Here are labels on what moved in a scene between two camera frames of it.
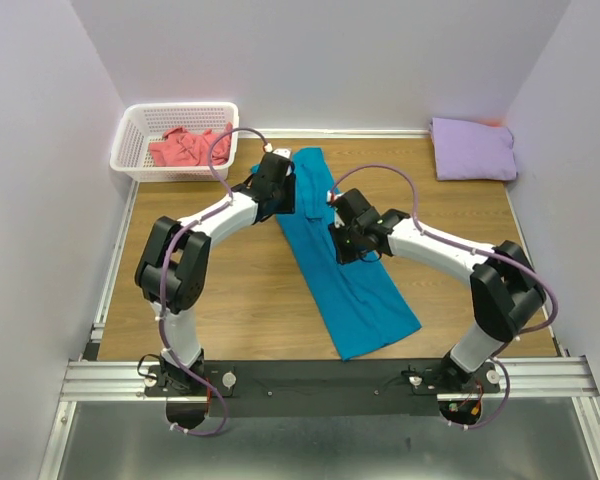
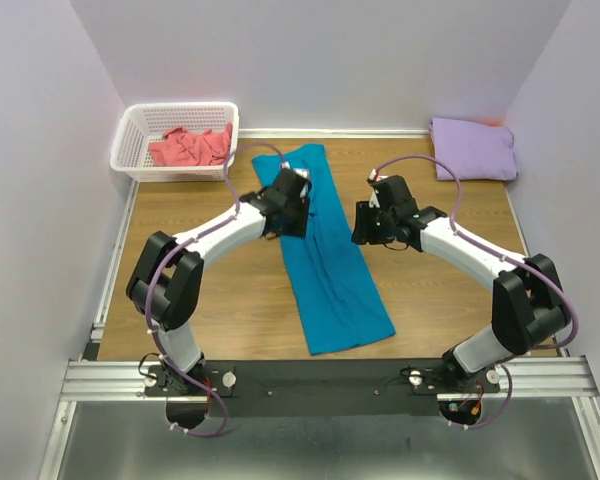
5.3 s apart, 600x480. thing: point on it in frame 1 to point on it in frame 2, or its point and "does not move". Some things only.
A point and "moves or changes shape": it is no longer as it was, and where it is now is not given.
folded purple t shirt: x=469 y=150 does not move
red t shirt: x=182 y=148 does not move
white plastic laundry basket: x=170 y=141 does not move
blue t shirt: x=362 y=304 moves or changes shape
